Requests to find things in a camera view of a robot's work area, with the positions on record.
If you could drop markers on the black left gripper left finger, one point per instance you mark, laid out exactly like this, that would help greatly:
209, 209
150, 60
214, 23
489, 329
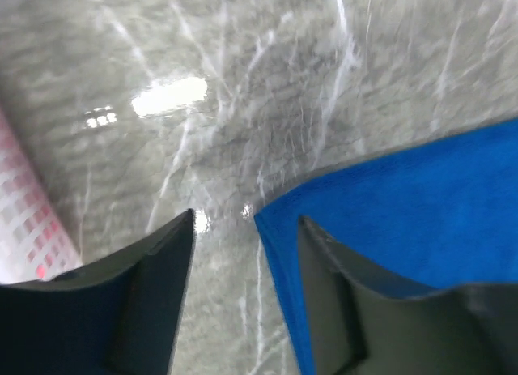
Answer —
118, 315

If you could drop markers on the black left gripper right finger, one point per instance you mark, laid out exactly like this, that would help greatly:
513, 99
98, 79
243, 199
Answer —
364, 319

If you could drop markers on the pink red towel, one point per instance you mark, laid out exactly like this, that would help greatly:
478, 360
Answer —
44, 237

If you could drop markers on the blue towel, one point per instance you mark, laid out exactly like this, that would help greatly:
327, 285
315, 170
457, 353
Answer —
443, 214

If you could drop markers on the empty white plastic basket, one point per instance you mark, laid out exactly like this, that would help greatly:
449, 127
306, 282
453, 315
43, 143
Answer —
28, 221

